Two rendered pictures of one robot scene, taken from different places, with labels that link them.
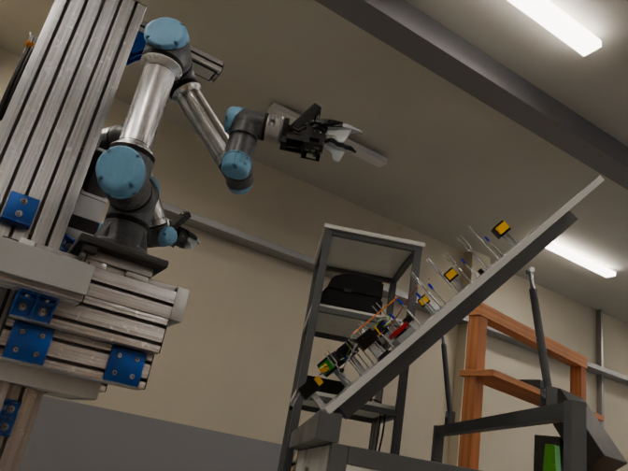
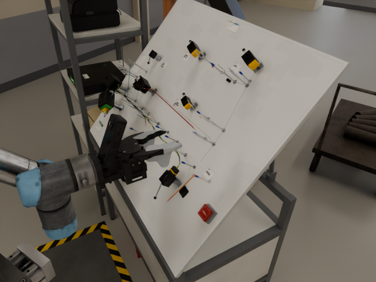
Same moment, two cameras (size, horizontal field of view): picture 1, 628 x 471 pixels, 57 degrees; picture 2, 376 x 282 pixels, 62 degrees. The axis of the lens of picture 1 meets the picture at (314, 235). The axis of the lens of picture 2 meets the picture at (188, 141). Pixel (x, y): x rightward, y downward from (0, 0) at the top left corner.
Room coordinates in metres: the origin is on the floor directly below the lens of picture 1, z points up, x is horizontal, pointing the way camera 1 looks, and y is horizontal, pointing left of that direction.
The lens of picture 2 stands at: (0.79, 0.22, 2.03)
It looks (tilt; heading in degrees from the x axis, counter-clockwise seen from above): 36 degrees down; 330
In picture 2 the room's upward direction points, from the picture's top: 2 degrees clockwise
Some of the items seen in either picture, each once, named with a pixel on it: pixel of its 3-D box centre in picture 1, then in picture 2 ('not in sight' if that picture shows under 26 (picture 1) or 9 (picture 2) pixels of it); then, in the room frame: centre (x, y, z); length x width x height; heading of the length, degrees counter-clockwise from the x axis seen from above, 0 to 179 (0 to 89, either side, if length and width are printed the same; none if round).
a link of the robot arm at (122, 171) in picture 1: (148, 109); not in sight; (1.34, 0.50, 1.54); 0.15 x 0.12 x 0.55; 2
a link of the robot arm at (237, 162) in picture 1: (238, 158); (56, 209); (1.37, 0.23, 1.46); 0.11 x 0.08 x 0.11; 2
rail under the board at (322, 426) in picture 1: (307, 435); (125, 189); (1.99, -0.10, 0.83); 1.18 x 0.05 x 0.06; 1
